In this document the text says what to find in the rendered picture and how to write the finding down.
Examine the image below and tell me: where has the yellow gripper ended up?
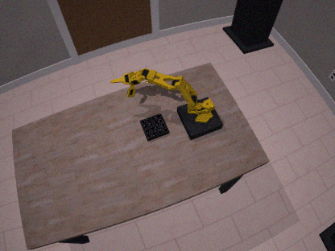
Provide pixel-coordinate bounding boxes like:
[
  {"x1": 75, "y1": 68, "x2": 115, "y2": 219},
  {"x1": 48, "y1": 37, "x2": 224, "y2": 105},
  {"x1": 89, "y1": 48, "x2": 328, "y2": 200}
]
[{"x1": 110, "y1": 72, "x2": 136, "y2": 97}]

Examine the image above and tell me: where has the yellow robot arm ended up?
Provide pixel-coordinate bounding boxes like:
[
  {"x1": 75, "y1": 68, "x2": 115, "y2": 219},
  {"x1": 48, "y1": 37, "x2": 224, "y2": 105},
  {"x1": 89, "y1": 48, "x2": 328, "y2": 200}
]
[{"x1": 130, "y1": 68, "x2": 213, "y2": 123}]

